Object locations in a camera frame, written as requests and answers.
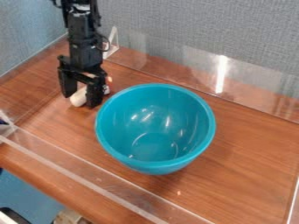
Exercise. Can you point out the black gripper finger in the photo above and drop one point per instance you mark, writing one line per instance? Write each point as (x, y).
(68, 84)
(94, 94)

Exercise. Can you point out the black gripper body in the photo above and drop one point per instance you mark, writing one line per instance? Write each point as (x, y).
(82, 62)

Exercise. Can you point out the white brown toy mushroom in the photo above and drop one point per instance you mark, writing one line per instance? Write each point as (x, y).
(78, 98)

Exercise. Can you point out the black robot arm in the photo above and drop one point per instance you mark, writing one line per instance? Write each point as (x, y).
(81, 20)

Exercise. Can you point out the blue plastic bowl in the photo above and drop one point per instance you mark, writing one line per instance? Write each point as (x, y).
(154, 127)

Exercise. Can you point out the clear acrylic back panel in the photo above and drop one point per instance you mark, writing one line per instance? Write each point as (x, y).
(249, 85)

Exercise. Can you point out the clear acrylic front panel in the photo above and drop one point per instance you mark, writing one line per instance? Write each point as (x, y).
(105, 184)

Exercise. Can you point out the clear acrylic corner bracket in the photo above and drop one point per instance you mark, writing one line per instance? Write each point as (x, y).
(112, 43)

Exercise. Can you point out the clear acrylic front bracket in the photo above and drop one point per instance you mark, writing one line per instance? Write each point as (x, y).
(8, 129)

